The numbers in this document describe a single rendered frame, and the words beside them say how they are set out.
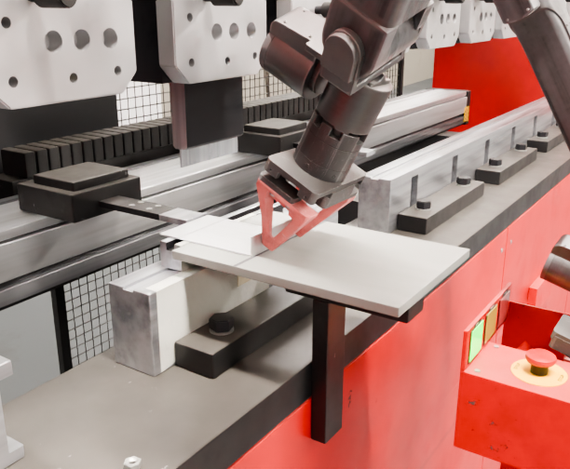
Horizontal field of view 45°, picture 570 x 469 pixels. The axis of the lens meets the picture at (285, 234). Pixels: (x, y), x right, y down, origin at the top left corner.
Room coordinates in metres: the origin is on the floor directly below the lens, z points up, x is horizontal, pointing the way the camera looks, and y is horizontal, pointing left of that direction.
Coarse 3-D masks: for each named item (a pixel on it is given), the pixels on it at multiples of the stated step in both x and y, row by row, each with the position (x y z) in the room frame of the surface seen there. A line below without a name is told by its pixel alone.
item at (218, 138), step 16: (224, 80) 0.79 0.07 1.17; (240, 80) 0.81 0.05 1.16; (176, 96) 0.74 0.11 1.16; (192, 96) 0.74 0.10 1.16; (208, 96) 0.76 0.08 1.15; (224, 96) 0.79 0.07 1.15; (240, 96) 0.81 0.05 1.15; (176, 112) 0.74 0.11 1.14; (192, 112) 0.74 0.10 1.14; (208, 112) 0.76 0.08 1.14; (224, 112) 0.78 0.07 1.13; (240, 112) 0.81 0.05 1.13; (176, 128) 0.74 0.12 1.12; (192, 128) 0.74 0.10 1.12; (208, 128) 0.76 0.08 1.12; (224, 128) 0.78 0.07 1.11; (240, 128) 0.81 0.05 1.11; (176, 144) 0.74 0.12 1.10; (192, 144) 0.74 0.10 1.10; (208, 144) 0.77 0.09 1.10; (224, 144) 0.80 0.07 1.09; (192, 160) 0.75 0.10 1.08
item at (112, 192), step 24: (72, 168) 0.92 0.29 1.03; (96, 168) 0.92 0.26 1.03; (120, 168) 0.92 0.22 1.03; (24, 192) 0.88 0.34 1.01; (48, 192) 0.85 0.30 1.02; (72, 192) 0.84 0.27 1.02; (96, 192) 0.86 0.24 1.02; (120, 192) 0.90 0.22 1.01; (48, 216) 0.86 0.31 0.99; (72, 216) 0.83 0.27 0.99; (96, 216) 0.86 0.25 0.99; (144, 216) 0.82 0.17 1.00; (168, 216) 0.80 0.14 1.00; (192, 216) 0.80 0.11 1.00
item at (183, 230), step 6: (204, 216) 0.81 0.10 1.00; (210, 216) 0.81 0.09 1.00; (192, 222) 0.78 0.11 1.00; (198, 222) 0.78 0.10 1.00; (204, 222) 0.78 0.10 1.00; (210, 222) 0.78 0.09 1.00; (174, 228) 0.76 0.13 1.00; (180, 228) 0.76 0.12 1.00; (186, 228) 0.76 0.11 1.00; (192, 228) 0.76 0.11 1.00; (198, 228) 0.76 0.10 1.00; (162, 234) 0.74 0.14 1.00; (168, 234) 0.74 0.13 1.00; (174, 234) 0.74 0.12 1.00; (180, 234) 0.74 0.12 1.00
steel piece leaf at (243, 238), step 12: (204, 228) 0.76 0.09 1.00; (216, 228) 0.76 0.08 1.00; (228, 228) 0.76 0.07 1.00; (240, 228) 0.76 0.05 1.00; (252, 228) 0.76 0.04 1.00; (276, 228) 0.71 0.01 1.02; (192, 240) 0.72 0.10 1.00; (204, 240) 0.72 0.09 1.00; (216, 240) 0.72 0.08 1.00; (228, 240) 0.72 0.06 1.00; (240, 240) 0.72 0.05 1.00; (252, 240) 0.67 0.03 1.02; (240, 252) 0.68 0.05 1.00; (252, 252) 0.67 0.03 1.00
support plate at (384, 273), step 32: (256, 224) 0.78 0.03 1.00; (320, 224) 0.78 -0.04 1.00; (192, 256) 0.68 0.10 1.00; (224, 256) 0.67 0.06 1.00; (288, 256) 0.67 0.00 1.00; (320, 256) 0.67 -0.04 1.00; (352, 256) 0.67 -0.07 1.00; (384, 256) 0.67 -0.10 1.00; (416, 256) 0.67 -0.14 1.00; (448, 256) 0.67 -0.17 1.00; (288, 288) 0.61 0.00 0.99; (320, 288) 0.59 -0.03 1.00; (352, 288) 0.59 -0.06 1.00; (384, 288) 0.59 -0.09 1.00; (416, 288) 0.59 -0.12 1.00
